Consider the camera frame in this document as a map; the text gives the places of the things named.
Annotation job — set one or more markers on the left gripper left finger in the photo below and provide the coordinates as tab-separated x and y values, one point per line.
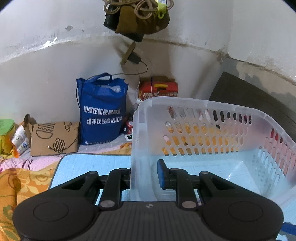
113	185

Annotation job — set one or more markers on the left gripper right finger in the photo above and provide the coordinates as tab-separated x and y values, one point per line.
178	180

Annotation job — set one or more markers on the clear plastic basket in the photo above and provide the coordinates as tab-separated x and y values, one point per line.
242	145

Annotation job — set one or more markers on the blue table mat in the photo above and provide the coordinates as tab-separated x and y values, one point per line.
74	165

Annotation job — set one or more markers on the blue tote bag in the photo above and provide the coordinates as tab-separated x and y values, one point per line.
102	106

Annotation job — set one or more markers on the brown paper burger bag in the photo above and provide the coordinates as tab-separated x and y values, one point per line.
48	139

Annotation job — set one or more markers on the red gift carton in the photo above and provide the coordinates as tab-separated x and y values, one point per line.
157	86

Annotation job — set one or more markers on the pink floral sheet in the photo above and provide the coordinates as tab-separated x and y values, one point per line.
117	147

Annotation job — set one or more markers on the orange floral bedsheet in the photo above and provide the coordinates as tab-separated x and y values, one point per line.
17	185

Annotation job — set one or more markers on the dark wooden headboard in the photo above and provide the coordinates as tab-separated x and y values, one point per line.
233	90

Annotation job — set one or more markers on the white snack packets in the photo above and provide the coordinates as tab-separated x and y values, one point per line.
20	141

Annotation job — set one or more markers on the green lidded yellow box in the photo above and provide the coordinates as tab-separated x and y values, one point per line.
6	134

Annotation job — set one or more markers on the brown hanging bag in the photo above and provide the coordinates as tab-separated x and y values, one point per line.
135	19

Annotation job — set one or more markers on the black wall charger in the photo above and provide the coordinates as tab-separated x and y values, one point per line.
134	58

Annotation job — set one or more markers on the wooden wall stick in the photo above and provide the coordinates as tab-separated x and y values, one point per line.
126	55

